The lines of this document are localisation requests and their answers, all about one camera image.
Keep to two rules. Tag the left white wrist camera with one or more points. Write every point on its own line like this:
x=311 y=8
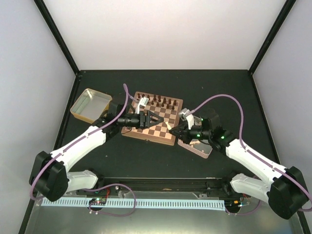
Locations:
x=141 y=104

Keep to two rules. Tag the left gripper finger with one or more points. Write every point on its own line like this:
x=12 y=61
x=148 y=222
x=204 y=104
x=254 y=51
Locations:
x=154 y=117
x=154 y=124

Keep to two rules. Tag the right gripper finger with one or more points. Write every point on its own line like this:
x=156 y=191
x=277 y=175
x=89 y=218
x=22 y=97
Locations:
x=179 y=128
x=180 y=134

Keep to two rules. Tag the wooden chess board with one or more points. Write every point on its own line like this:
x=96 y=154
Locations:
x=157 y=135

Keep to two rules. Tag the pink tin with pieces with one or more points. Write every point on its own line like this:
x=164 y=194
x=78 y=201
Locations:
x=198 y=147

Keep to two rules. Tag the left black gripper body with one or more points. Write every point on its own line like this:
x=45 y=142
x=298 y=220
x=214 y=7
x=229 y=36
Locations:
x=134 y=123

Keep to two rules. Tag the light blue cable duct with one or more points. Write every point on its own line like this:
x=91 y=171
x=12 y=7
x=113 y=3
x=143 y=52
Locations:
x=217 y=205

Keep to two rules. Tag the dark chess pieces row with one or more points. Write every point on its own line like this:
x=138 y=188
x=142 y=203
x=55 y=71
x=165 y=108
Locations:
x=156 y=102

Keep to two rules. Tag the black mounting rail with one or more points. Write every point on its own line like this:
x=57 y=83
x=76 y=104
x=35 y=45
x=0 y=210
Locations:
x=210 y=186

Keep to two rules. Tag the small circuit board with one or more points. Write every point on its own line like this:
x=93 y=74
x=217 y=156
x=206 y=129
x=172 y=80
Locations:
x=98 y=201

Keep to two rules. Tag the gold metal tin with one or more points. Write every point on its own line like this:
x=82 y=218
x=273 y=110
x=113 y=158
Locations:
x=90 y=105

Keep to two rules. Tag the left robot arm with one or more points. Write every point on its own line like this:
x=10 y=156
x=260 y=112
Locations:
x=51 y=175

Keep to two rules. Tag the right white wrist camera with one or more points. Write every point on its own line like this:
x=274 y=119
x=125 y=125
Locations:
x=186 y=115

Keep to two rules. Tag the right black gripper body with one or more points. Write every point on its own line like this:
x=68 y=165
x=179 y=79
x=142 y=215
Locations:
x=205 y=134

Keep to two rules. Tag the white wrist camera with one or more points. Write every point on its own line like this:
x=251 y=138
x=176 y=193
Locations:
x=186 y=115
x=141 y=104

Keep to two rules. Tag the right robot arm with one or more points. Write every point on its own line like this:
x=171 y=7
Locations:
x=283 y=189

